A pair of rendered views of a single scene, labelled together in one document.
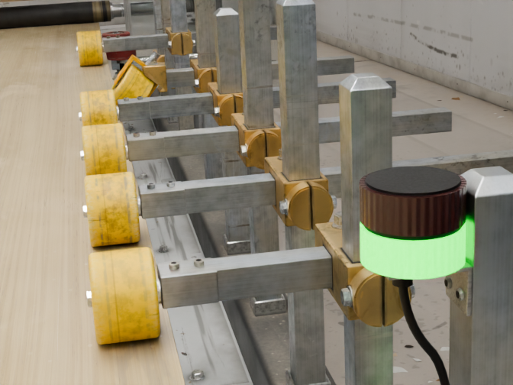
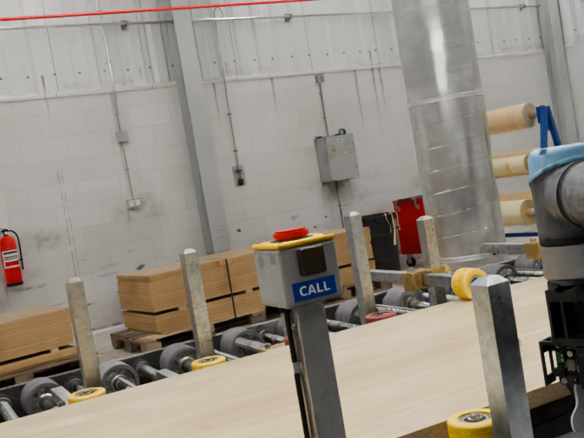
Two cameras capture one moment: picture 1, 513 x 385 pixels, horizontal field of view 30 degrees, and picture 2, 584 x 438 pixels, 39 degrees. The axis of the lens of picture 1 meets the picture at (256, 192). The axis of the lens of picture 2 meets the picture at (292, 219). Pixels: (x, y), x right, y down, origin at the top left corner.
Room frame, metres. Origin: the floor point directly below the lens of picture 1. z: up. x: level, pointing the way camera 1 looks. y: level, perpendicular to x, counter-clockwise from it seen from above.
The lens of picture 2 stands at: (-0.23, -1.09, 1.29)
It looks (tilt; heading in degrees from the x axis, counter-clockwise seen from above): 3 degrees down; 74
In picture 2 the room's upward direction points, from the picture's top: 10 degrees counter-clockwise
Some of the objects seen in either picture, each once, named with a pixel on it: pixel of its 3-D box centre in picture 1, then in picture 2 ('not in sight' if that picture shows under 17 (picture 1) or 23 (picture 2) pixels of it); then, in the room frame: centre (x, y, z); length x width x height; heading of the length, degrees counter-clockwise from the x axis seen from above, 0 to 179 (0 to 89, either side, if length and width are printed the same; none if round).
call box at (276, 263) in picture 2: not in sight; (297, 272); (0.02, -0.22, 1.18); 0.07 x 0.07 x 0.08; 10
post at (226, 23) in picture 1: (233, 156); not in sight; (1.51, 0.03, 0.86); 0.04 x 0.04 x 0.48; 10
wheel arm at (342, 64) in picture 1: (259, 71); not in sight; (1.81, -0.02, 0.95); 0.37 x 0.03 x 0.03; 100
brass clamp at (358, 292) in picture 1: (359, 270); not in sight; (0.79, -0.09, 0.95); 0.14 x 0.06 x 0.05; 10
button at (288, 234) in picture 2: not in sight; (291, 236); (0.02, -0.22, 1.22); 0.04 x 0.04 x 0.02
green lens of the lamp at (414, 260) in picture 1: (412, 241); not in sight; (0.52, -0.09, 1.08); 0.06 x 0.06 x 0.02
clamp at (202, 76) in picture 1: (208, 77); not in sight; (1.78, 0.08, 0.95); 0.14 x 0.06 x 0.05; 10
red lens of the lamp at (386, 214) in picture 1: (412, 200); not in sight; (0.52, -0.09, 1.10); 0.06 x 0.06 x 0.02
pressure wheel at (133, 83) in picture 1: (130, 88); not in sight; (1.77, 0.23, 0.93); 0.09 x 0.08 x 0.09; 100
